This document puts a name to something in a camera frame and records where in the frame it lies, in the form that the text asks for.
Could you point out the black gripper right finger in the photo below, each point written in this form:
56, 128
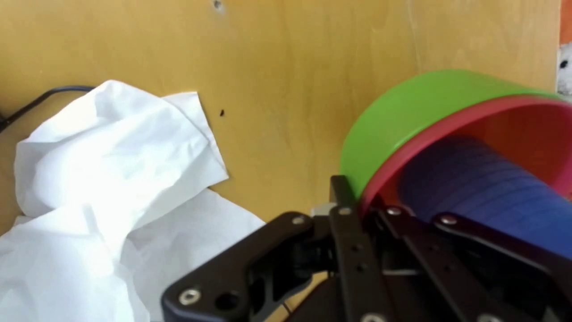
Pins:
476, 269

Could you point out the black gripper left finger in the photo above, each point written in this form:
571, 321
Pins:
351, 262

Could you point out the blue plastic cup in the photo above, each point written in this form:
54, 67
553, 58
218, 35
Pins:
494, 185

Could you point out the red plastic bowl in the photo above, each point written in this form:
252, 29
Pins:
524, 128

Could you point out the green plastic bowl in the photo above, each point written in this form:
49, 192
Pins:
411, 113

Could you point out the white plush toy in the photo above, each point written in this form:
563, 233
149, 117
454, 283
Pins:
565, 69

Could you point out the crumpled white tissue paper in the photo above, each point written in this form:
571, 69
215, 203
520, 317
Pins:
100, 197

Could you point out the orange cloth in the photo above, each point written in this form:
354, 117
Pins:
567, 20

